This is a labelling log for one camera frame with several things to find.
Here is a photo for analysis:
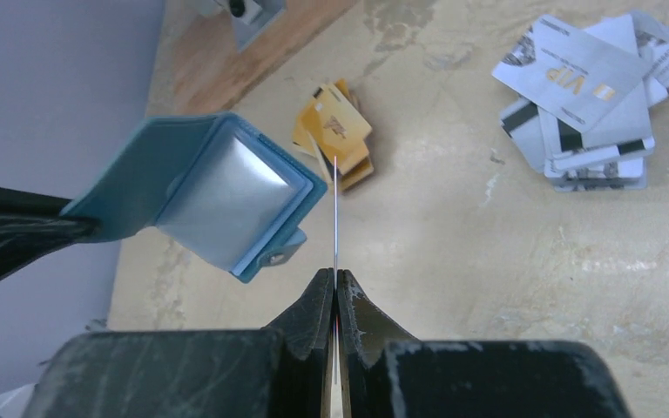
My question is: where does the blue card holder wallet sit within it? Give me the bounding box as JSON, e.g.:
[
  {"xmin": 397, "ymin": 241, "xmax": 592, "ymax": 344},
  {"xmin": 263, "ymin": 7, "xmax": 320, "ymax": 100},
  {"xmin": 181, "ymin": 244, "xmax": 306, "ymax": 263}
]
[{"xmin": 61, "ymin": 111, "xmax": 328, "ymax": 283}]

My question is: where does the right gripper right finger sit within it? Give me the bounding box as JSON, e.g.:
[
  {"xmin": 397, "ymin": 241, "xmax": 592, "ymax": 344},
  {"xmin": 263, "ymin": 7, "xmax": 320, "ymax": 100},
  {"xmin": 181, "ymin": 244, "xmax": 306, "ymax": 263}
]
[{"xmin": 336, "ymin": 270, "xmax": 631, "ymax": 417}]

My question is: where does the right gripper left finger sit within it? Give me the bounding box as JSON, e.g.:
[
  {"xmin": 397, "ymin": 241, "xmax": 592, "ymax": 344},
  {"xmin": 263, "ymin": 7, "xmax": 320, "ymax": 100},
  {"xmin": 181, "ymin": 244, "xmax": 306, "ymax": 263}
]
[{"xmin": 24, "ymin": 269, "xmax": 335, "ymax": 417}]

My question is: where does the gold credit card stack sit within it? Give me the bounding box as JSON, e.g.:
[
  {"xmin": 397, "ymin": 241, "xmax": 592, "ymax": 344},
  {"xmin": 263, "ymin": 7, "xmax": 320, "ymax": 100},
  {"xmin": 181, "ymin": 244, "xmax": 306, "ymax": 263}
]
[{"xmin": 292, "ymin": 78, "xmax": 375, "ymax": 192}]

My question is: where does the wooden board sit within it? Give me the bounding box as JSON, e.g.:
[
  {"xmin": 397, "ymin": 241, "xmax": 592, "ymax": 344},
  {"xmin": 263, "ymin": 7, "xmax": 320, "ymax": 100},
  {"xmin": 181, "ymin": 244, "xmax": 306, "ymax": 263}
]
[{"xmin": 167, "ymin": 1, "xmax": 354, "ymax": 114}]

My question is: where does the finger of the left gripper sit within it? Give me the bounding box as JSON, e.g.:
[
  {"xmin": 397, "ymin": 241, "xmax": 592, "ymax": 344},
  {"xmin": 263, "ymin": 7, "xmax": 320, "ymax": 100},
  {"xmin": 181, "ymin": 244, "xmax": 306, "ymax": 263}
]
[
  {"xmin": 0, "ymin": 187, "xmax": 95, "ymax": 231},
  {"xmin": 0, "ymin": 221, "xmax": 98, "ymax": 281}
]

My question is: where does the metal stand bracket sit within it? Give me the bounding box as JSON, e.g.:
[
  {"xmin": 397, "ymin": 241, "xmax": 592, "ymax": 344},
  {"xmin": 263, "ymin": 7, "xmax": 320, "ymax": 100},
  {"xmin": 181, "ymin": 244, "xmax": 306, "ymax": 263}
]
[{"xmin": 190, "ymin": 0, "xmax": 287, "ymax": 51}]

